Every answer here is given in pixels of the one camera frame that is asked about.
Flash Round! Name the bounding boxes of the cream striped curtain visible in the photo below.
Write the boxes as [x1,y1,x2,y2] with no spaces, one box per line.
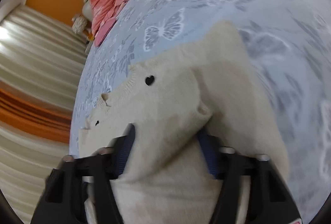
[1,5,86,223]

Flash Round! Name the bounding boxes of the cream knit sweater black hearts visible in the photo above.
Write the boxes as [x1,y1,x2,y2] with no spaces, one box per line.
[79,21,289,223]

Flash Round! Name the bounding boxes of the grey butterfly print bedspread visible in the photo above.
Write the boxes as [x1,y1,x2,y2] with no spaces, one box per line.
[70,0,330,223]

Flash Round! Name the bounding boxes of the fluffy white bedside ornament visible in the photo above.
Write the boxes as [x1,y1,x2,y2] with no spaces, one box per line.
[72,14,88,34]

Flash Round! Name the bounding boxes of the pink garment on bed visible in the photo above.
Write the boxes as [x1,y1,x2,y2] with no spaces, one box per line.
[90,0,128,47]

